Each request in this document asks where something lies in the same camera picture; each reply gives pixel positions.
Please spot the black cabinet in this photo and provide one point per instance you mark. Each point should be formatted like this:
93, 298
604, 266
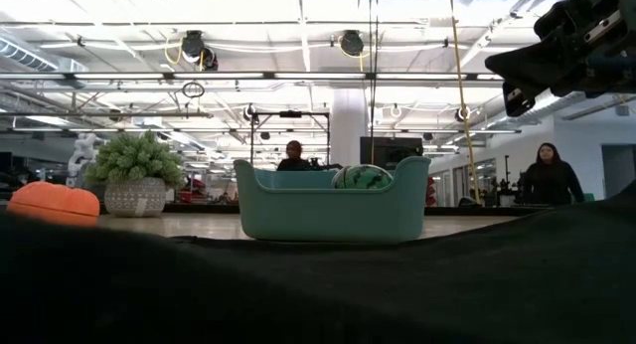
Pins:
387, 149

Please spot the white robot figure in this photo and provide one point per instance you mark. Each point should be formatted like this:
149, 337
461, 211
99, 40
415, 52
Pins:
84, 152

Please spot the person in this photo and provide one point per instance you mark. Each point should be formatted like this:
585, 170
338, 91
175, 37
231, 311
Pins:
551, 180
294, 157

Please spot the black workstation equipment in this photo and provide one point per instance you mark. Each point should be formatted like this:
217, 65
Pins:
507, 185

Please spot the red machine part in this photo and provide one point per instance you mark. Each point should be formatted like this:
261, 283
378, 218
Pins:
431, 192
194, 190

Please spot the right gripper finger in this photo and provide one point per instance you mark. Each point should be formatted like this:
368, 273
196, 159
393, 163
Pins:
531, 76
526, 56

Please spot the green seat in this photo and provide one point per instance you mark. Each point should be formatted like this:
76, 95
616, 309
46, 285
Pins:
589, 197

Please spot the teal plastic tub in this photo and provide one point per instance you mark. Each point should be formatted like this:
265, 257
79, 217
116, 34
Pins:
328, 217

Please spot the grey ventilation duct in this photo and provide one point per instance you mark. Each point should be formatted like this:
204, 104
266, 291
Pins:
25, 55

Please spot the artificial plant in patterned pot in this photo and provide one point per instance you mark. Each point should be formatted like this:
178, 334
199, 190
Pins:
134, 160

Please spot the black cloth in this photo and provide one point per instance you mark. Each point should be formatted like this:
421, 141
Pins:
318, 294

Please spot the long ceiling light bar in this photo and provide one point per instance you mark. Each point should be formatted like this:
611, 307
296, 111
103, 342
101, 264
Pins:
218, 76

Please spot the black background rig frame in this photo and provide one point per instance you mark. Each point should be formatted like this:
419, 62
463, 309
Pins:
253, 135

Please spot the toy watermelon ball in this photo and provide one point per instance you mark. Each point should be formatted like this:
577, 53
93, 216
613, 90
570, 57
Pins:
363, 179

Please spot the orange toy fruit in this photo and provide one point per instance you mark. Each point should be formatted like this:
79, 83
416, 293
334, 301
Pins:
52, 202

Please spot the black metal table frame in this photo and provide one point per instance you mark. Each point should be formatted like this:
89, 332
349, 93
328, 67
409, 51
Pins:
199, 208

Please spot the white building column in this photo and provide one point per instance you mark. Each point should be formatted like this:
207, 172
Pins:
348, 130

